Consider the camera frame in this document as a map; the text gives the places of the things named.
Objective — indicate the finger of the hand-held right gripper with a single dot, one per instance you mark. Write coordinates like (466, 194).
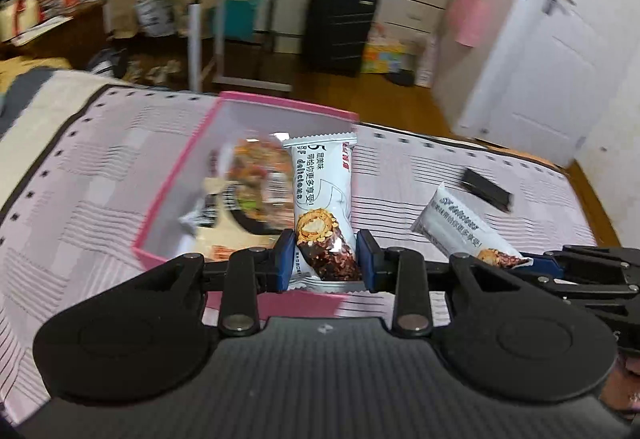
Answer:
(542, 266)
(600, 256)

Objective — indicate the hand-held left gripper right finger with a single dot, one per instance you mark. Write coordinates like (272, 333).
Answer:
(366, 264)

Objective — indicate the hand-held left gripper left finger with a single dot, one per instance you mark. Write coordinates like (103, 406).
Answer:
(286, 264)

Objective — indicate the white chocolate bar packet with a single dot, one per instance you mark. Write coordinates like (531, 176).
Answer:
(450, 224)
(320, 199)

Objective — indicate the large noodle packet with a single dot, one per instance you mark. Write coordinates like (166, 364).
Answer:
(250, 179)

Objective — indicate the pink box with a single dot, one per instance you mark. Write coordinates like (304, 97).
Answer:
(250, 119)

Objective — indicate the black flat snack packet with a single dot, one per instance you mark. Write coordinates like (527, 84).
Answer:
(487, 189)

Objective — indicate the white door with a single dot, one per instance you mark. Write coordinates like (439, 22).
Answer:
(540, 69)

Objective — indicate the colourful box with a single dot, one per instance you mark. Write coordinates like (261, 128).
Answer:
(390, 56)

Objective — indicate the white plastic bag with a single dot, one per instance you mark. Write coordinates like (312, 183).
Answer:
(427, 64)

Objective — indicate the black suitcase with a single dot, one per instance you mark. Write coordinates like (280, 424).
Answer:
(340, 29)

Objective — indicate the teal bag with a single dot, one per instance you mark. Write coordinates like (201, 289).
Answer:
(240, 19)

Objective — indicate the pink hanging cloth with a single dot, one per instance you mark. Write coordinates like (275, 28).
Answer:
(470, 19)

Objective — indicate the white printed bag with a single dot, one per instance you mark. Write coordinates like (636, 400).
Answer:
(155, 16)

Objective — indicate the beige blanket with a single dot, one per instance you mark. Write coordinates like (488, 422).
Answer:
(30, 129)

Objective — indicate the cardboard box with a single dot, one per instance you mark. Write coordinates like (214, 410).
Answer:
(125, 9)

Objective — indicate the dark wooden cabinet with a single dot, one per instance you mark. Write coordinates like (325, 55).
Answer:
(60, 44)

